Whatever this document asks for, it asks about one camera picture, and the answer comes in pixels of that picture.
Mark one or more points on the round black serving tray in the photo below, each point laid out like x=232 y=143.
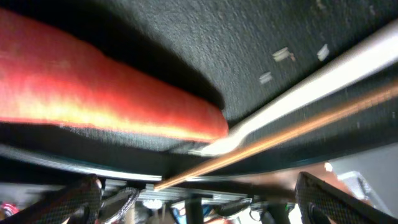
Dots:
x=238 y=55

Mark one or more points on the orange carrot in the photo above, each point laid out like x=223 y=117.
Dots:
x=51 y=77

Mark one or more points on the wooden chopstick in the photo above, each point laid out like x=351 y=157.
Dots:
x=373 y=98

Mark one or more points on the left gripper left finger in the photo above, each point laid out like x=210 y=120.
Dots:
x=60 y=206

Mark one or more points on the white plastic fork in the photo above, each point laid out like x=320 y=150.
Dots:
x=373 y=54

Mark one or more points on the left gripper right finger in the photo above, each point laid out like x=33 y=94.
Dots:
x=320 y=202

